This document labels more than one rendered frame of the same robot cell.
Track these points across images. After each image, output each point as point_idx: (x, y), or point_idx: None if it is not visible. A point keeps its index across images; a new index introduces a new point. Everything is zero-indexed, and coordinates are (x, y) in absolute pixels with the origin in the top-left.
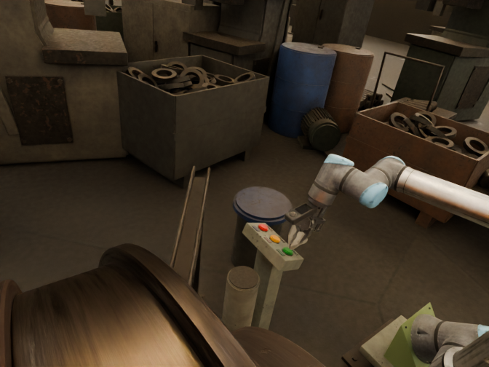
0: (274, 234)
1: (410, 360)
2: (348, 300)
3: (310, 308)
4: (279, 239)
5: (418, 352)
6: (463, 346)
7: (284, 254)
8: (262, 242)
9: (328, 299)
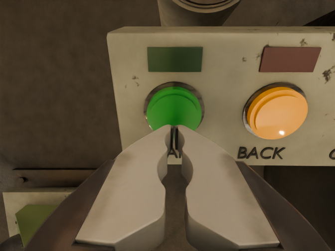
0: (303, 145)
1: (24, 222)
2: (167, 235)
3: (184, 185)
4: (257, 123)
5: (11, 240)
6: None
7: (154, 68)
8: (295, 30)
9: (182, 214)
